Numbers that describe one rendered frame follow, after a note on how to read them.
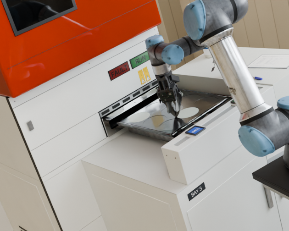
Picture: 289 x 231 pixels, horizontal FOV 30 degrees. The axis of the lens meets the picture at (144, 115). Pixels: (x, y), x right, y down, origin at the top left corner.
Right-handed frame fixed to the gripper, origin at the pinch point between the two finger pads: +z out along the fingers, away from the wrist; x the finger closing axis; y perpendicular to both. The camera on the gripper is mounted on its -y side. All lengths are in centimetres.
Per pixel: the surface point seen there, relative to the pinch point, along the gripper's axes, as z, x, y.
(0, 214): 92, -170, -80
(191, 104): 1.3, 5.0, -9.3
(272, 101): 1.1, 40.6, 1.8
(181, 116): 1.2, 2.3, 1.3
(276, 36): 47, 34, -222
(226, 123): -2.7, 24.4, 23.7
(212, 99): 1.4, 14.5, -11.5
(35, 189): 15, -65, 22
